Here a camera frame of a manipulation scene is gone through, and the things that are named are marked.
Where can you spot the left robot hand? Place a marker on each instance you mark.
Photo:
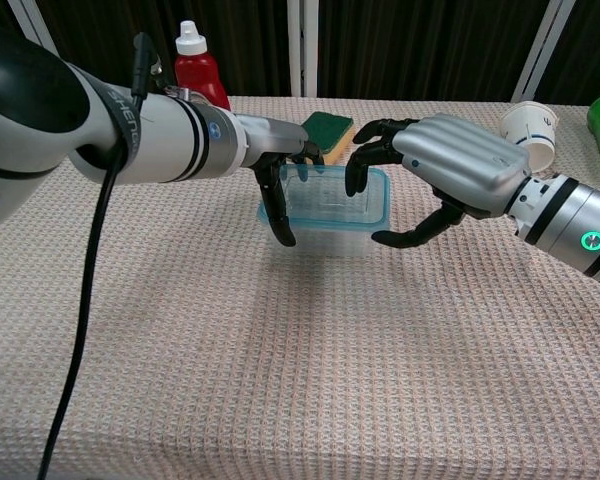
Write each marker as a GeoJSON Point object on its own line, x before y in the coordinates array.
{"type": "Point", "coordinates": [275, 140]}

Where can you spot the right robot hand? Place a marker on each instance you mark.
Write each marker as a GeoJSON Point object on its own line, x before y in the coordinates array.
{"type": "Point", "coordinates": [465, 160]}

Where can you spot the clear lid with blue rim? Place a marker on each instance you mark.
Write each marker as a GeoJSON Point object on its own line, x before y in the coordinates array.
{"type": "Point", "coordinates": [325, 205]}

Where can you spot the translucent light blue plastic tray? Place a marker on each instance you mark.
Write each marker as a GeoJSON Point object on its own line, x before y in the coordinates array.
{"type": "Point", "coordinates": [330, 242]}

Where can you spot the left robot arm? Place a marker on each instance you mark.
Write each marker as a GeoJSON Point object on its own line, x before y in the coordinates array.
{"type": "Point", "coordinates": [40, 110]}

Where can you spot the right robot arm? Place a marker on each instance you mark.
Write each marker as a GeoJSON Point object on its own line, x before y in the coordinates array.
{"type": "Point", "coordinates": [575, 225]}

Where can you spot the green and yellow sponge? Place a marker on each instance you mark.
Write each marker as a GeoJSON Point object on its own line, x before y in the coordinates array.
{"type": "Point", "coordinates": [330, 131]}

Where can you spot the white paper cup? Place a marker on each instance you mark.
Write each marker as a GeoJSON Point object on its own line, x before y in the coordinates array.
{"type": "Point", "coordinates": [530, 132]}

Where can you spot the red ketchup bottle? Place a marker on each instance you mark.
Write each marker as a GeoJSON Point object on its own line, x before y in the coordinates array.
{"type": "Point", "coordinates": [200, 75]}

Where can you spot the pink waffle tablecloth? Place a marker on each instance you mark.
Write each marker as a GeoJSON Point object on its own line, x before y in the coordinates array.
{"type": "Point", "coordinates": [300, 350]}

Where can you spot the white frame post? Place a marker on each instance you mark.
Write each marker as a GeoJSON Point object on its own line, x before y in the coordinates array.
{"type": "Point", "coordinates": [302, 45]}
{"type": "Point", "coordinates": [545, 45]}
{"type": "Point", "coordinates": [35, 25]}

